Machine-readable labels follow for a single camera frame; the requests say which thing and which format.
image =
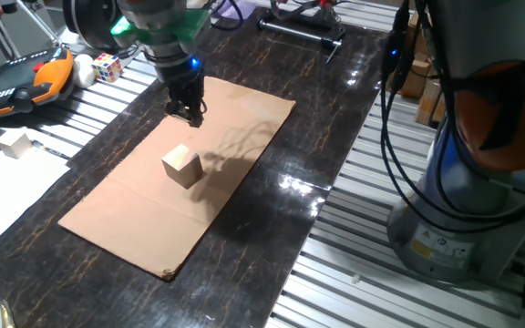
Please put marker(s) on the dark marbled glossy board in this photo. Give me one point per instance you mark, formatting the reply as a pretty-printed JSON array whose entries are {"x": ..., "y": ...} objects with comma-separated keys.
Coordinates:
[{"x": 267, "y": 150}]

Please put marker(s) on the grey metal stand legs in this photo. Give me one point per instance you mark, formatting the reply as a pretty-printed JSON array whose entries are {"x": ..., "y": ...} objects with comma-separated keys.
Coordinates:
[{"x": 3, "y": 32}]

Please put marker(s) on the black pen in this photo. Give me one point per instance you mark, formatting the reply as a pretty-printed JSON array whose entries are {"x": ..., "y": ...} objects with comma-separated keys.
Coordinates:
[{"x": 50, "y": 150}]

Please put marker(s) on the black filament spool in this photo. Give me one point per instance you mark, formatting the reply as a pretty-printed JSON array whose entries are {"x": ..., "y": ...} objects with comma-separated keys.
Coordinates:
[{"x": 91, "y": 23}]

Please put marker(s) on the purple plastic bag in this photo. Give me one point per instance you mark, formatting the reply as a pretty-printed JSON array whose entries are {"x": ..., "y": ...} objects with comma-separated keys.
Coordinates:
[{"x": 239, "y": 8}]

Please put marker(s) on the brown cardboard sheet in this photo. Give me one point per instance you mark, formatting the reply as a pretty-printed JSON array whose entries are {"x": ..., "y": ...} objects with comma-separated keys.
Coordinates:
[{"x": 144, "y": 214}]

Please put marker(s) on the orange black teach pendant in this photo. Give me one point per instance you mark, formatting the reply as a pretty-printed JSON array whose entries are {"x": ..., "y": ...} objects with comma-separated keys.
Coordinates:
[{"x": 21, "y": 86}]

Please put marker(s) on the white paper sheet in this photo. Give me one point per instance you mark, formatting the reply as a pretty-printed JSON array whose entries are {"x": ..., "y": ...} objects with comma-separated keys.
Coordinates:
[{"x": 12, "y": 191}]

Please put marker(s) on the white rounded object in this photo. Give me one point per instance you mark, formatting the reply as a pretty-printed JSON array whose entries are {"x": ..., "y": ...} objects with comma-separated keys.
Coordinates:
[{"x": 83, "y": 70}]

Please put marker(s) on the black clamp tool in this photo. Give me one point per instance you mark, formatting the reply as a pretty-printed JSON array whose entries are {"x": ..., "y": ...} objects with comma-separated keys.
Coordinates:
[{"x": 303, "y": 32}]

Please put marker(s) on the pale wooden cube block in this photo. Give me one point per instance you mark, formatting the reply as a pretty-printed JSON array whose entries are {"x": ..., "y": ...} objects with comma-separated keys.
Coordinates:
[{"x": 182, "y": 166}]

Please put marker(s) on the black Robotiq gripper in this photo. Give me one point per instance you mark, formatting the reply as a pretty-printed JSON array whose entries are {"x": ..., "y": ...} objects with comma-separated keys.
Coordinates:
[{"x": 176, "y": 66}]

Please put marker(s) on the open cardboard box with scraps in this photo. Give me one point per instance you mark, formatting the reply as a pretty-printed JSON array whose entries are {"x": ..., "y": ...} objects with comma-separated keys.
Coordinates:
[{"x": 419, "y": 73}]

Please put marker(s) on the Rubik's cube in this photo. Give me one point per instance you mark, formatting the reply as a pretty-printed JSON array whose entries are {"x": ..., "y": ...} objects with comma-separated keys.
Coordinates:
[{"x": 107, "y": 67}]

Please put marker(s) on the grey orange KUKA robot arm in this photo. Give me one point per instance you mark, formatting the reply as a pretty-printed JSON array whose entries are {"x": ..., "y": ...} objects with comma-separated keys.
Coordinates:
[{"x": 495, "y": 32}]

